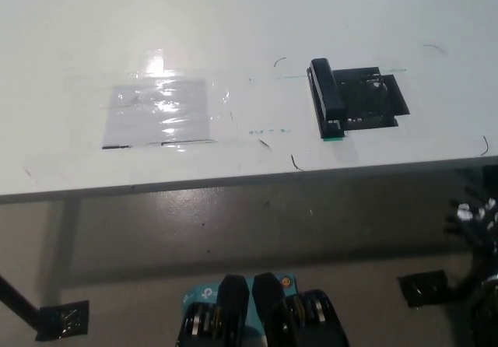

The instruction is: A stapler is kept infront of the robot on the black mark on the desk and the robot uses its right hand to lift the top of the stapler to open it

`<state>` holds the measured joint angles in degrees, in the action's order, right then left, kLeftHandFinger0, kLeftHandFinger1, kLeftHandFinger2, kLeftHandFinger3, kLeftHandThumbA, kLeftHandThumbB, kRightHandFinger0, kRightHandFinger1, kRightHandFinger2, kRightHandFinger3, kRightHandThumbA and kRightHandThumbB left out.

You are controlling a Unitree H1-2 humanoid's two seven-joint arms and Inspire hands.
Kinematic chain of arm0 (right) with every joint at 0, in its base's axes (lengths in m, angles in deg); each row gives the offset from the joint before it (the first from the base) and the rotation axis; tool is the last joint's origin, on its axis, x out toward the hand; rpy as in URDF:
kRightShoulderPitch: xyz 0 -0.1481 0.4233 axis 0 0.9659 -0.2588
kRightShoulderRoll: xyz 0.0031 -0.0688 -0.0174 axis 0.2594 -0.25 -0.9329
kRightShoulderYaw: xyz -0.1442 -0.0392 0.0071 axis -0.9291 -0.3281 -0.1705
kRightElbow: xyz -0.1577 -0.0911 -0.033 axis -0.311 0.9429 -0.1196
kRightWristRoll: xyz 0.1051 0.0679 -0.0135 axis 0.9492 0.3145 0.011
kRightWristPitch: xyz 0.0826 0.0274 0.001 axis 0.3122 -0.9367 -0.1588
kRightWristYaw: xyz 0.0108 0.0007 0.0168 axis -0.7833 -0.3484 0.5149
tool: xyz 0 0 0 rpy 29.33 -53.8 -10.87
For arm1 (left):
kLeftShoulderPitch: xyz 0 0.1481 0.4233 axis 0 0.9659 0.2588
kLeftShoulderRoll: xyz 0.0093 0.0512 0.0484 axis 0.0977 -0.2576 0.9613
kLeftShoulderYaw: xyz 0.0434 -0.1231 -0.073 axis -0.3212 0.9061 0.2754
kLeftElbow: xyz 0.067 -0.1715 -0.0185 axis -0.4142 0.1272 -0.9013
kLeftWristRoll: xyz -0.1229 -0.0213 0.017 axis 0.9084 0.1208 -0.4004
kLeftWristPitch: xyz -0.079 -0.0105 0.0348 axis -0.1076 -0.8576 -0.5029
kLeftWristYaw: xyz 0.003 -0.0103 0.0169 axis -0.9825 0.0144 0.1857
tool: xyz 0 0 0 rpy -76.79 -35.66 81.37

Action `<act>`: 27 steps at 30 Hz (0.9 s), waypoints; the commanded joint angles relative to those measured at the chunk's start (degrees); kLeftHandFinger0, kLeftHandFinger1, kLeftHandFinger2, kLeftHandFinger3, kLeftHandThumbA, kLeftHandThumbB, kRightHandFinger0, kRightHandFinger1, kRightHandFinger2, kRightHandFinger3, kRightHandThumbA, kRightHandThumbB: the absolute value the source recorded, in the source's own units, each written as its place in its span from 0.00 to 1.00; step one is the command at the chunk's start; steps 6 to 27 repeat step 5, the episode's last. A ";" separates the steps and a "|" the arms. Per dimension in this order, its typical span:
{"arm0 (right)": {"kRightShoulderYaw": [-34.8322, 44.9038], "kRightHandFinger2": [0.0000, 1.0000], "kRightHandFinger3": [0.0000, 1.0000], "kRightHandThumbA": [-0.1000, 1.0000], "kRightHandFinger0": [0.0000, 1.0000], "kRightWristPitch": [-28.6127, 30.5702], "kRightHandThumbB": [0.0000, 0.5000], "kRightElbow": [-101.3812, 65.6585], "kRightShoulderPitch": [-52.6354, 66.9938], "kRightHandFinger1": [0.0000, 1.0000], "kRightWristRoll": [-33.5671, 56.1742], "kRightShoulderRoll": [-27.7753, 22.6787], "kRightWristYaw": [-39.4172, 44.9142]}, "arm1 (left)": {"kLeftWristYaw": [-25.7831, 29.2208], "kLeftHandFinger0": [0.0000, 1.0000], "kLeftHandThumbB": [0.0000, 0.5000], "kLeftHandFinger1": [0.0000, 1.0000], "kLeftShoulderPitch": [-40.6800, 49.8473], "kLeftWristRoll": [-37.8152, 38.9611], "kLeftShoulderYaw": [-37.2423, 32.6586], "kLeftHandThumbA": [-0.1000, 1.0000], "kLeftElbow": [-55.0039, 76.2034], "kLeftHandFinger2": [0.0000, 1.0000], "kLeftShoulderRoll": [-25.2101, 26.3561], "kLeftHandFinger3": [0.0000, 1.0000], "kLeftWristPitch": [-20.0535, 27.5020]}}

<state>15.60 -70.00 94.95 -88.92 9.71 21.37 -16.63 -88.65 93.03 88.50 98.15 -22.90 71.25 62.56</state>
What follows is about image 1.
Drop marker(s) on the black floor tape patch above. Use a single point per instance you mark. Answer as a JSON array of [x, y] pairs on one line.
[[64, 320], [424, 288]]

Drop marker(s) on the green tape piece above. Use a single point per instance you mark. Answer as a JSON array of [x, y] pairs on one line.
[[334, 139]]

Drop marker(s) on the black tape mark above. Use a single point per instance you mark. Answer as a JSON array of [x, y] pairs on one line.
[[375, 99]]

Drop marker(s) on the black stapler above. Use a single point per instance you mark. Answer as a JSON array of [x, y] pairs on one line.
[[327, 94]]

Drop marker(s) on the grey table leg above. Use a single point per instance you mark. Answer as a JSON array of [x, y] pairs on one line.
[[59, 242]]

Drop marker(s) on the black slanted bar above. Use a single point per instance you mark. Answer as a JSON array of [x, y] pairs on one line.
[[17, 303]]

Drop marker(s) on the clear plastic taped sheet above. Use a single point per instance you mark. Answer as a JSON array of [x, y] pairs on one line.
[[157, 113]]

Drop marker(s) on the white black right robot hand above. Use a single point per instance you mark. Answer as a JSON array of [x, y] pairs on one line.
[[472, 222]]

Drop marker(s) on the clear plastic film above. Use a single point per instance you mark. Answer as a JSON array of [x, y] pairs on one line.
[[165, 102]]

